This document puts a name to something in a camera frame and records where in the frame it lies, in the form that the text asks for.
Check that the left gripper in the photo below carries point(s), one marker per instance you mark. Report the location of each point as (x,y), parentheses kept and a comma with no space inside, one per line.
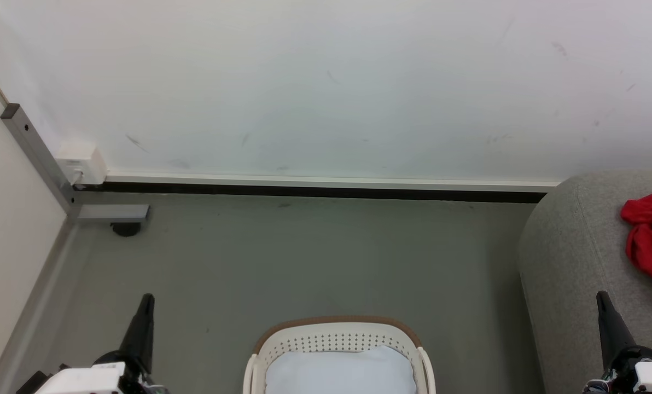
(85,380)

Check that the red and white garment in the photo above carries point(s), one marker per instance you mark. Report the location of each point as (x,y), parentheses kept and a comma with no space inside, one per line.
(651,241)

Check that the white basket with brown rim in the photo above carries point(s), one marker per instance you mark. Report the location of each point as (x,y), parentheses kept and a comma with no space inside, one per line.
(337,334)

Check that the grey fabric sofa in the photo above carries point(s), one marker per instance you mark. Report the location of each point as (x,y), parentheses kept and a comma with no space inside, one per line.
(572,262)

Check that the pale blue cloth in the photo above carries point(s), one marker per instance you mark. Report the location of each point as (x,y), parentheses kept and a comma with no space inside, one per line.
(342,372)

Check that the black baseboard strip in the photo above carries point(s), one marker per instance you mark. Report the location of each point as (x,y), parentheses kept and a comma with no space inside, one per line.
(304,191)

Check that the white baseboard trim strip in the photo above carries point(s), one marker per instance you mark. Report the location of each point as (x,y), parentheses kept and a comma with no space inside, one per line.
(304,179)

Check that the black frame foot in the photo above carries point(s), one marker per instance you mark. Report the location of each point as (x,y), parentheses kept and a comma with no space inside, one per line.
(124,229)

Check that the white wall outlet box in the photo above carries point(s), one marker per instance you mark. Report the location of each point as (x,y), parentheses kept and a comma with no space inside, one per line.
(82,163)

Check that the grey metal frame post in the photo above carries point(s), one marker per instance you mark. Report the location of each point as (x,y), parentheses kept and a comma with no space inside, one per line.
(30,148)

